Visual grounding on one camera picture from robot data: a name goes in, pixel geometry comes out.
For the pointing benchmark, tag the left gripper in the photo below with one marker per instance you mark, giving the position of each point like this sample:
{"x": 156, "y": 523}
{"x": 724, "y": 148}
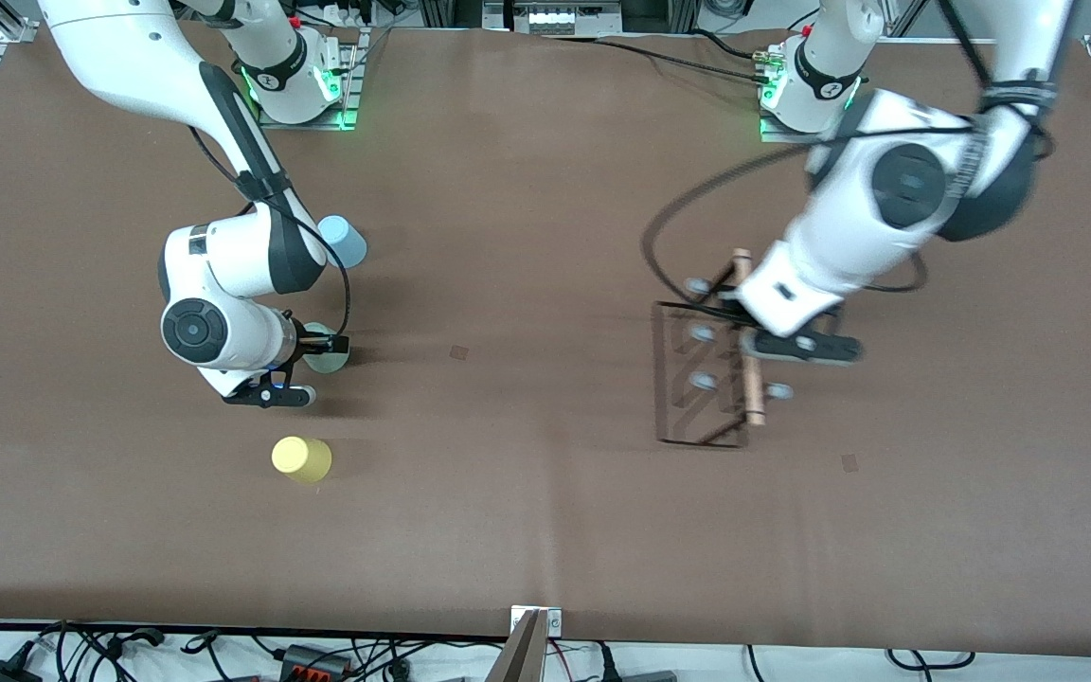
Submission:
{"x": 735, "y": 311}

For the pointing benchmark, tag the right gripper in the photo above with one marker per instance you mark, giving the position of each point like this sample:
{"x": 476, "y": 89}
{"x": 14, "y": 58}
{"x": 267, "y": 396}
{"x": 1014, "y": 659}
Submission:
{"x": 312, "y": 342}

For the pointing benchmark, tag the pale green plastic cup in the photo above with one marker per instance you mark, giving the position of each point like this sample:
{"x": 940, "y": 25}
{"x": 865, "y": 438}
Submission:
{"x": 328, "y": 363}

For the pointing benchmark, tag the yellow plastic cup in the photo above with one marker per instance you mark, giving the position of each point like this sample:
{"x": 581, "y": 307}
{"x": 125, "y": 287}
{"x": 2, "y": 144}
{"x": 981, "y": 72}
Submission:
{"x": 301, "y": 459}

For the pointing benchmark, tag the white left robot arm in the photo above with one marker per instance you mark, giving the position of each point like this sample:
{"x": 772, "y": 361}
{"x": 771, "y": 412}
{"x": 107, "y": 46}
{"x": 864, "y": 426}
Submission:
{"x": 849, "y": 218}

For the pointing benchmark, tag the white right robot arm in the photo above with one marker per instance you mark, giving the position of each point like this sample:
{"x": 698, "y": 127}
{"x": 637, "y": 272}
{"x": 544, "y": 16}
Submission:
{"x": 129, "y": 57}

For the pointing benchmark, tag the light blue plastic cup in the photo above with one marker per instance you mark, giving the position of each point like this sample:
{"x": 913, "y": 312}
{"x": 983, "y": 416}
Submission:
{"x": 348, "y": 244}

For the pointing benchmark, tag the brown table mat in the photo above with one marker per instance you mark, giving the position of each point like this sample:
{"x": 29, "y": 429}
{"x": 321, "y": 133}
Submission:
{"x": 545, "y": 493}

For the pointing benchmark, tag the black orange connector box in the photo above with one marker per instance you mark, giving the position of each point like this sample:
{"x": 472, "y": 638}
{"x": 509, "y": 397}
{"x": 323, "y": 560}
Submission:
{"x": 313, "y": 660}

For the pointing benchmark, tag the white power strip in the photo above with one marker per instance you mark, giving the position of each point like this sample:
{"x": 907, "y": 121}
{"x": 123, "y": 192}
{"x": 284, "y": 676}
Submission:
{"x": 564, "y": 17}

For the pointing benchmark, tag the black power adapter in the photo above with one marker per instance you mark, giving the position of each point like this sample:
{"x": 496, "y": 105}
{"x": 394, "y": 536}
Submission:
{"x": 1, "y": 673}

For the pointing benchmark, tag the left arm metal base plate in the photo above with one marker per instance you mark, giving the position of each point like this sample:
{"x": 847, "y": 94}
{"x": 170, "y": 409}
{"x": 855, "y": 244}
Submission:
{"x": 773, "y": 133}

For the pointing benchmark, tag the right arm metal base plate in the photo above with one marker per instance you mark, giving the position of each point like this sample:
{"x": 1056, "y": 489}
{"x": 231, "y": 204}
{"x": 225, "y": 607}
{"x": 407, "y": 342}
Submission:
{"x": 352, "y": 85}

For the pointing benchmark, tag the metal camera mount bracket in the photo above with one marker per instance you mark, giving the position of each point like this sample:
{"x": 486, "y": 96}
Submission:
{"x": 555, "y": 620}

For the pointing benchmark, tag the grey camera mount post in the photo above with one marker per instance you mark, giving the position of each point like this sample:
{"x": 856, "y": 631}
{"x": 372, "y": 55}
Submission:
{"x": 519, "y": 658}

